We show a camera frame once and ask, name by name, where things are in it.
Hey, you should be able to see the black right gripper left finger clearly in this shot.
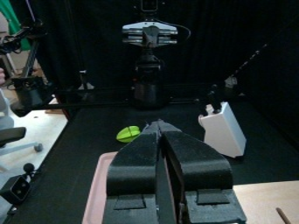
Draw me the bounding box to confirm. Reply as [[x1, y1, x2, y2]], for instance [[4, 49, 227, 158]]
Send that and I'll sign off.
[[102, 119, 163, 224]]

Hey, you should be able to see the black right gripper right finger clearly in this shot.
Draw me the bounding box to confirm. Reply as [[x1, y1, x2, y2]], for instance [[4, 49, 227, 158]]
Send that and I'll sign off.
[[158, 119, 249, 224]]

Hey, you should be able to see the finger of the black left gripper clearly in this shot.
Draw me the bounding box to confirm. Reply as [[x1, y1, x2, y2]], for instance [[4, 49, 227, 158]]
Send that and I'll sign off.
[[142, 25, 153, 48], [151, 25, 162, 48]]

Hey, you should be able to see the lime green toy vegetable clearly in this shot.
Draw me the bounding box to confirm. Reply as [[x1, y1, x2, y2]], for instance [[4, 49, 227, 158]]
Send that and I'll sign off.
[[117, 125, 143, 144]]

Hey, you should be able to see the white knife block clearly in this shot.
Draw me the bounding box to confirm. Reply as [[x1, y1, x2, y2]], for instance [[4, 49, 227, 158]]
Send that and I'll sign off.
[[198, 101, 249, 159]]

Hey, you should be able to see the pink rectangular tray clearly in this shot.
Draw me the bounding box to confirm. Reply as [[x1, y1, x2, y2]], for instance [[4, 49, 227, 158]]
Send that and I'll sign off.
[[81, 151, 177, 224]]

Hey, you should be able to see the thin brown stick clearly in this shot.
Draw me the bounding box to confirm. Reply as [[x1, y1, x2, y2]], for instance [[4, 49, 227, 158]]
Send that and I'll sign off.
[[275, 206, 294, 224]]

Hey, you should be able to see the green cloth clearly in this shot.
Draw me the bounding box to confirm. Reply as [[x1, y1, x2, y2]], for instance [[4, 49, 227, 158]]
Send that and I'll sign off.
[[0, 0, 32, 51]]

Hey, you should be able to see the grey office chair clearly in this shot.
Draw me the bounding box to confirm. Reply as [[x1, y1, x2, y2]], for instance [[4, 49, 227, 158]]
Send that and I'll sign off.
[[0, 87, 44, 173]]

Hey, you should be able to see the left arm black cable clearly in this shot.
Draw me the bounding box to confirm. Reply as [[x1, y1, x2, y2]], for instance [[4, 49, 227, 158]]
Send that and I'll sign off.
[[154, 17, 193, 42]]

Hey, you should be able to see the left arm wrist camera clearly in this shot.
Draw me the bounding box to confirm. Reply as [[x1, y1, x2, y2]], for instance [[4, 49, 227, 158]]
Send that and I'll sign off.
[[139, 0, 161, 13]]

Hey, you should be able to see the metal frame bracket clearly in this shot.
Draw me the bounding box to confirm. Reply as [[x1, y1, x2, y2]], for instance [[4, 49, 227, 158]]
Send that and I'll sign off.
[[223, 73, 239, 90], [78, 69, 97, 91]]

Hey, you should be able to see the black handled toy knife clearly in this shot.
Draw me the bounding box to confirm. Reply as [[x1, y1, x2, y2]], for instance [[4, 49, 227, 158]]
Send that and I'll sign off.
[[207, 84, 221, 106]]

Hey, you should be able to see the diagonal steel brace wire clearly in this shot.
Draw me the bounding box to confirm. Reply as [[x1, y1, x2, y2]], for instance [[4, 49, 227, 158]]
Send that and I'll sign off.
[[231, 43, 271, 79]]

